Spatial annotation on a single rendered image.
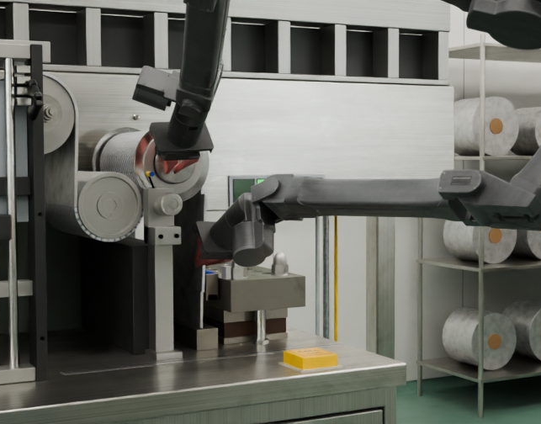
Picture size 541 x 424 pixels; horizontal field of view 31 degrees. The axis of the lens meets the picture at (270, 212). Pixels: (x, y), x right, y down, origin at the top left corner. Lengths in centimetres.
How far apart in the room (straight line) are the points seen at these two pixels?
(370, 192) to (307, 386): 34
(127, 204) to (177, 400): 42
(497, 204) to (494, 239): 361
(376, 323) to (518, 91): 332
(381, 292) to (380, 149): 42
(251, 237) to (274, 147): 62
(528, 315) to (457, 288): 46
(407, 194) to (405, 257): 378
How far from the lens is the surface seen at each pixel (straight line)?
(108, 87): 214
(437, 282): 548
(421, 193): 156
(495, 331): 516
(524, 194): 147
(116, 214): 180
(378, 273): 264
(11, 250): 163
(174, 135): 169
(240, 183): 224
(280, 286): 190
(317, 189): 166
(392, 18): 249
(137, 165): 181
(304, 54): 243
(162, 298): 179
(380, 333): 267
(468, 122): 501
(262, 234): 169
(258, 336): 192
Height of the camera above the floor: 125
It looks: 3 degrees down
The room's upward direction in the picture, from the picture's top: straight up
